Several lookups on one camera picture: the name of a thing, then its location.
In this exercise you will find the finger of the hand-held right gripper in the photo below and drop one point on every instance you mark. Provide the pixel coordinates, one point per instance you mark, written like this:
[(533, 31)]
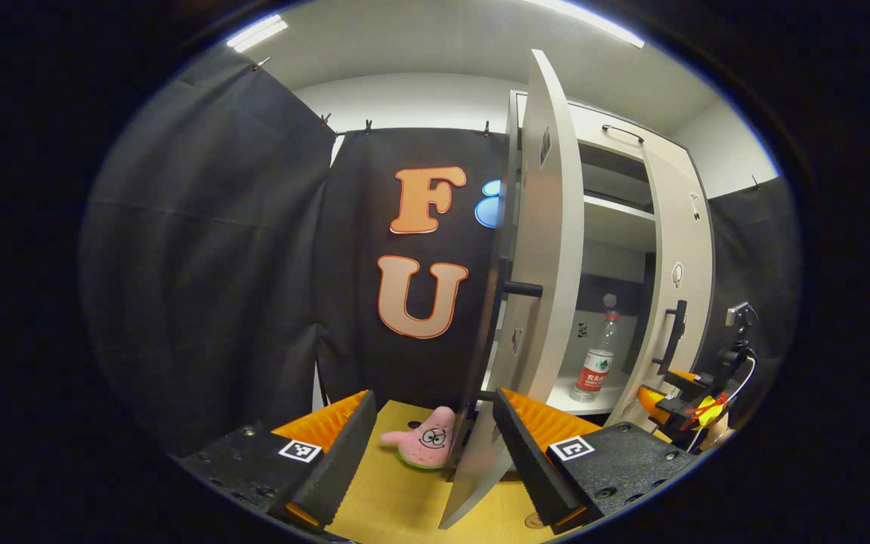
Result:
[(658, 400), (686, 378)]

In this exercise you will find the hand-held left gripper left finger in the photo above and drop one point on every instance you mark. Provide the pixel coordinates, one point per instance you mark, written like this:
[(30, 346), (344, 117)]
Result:
[(340, 468)]

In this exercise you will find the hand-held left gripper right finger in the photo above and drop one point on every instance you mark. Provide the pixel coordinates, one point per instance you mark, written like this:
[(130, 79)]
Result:
[(526, 468)]

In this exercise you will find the clear plastic water bottle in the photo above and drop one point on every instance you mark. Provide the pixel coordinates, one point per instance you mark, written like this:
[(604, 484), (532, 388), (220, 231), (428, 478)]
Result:
[(593, 370)]

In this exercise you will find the pink star plush toy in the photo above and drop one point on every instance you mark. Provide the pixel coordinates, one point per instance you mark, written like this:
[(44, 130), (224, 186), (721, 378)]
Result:
[(424, 442)]

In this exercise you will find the white cabinet door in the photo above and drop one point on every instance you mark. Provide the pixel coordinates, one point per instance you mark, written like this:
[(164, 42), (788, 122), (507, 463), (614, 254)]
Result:
[(548, 227), (680, 242)]

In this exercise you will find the white cabinet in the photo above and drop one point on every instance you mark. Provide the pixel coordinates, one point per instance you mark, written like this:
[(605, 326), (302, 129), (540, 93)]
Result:
[(616, 219)]

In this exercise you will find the black backdrop cloth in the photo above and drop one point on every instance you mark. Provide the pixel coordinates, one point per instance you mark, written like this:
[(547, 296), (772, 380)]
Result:
[(201, 264)]

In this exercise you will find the white cabinet drawer front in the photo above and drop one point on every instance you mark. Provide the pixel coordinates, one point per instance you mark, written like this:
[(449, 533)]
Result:
[(593, 125)]

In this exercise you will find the ceiling light strip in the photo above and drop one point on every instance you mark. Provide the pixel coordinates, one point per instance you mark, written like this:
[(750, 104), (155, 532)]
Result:
[(257, 32)]

